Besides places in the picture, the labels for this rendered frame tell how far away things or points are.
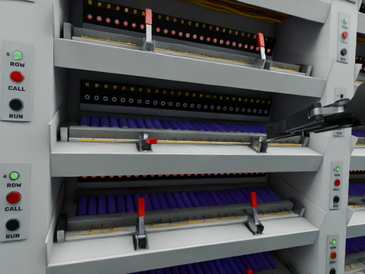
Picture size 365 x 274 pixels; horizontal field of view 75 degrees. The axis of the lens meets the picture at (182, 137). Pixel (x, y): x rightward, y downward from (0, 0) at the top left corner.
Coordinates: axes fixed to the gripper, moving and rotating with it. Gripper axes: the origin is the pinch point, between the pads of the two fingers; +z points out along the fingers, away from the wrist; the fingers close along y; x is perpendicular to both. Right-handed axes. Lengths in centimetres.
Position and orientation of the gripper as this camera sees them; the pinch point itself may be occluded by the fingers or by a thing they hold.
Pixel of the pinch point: (283, 130)
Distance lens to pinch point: 51.9
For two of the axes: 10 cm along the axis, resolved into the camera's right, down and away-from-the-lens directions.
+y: 9.4, 0.3, 3.4
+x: -0.2, -9.9, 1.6
